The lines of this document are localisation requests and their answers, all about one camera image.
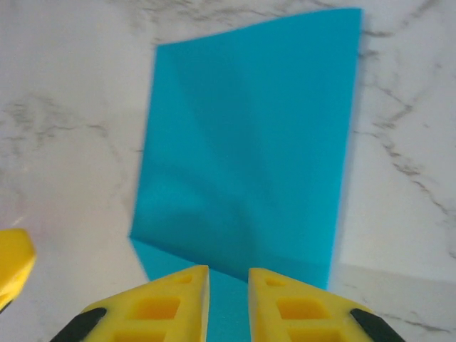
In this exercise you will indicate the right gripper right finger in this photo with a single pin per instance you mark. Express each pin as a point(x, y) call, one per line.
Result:
point(303, 313)

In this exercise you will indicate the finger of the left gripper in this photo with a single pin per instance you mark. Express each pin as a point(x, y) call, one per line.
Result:
point(14, 256)

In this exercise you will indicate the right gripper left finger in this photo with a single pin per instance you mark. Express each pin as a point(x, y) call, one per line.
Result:
point(160, 310)

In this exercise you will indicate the blue square paper sheet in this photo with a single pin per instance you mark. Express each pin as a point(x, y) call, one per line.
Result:
point(249, 142)

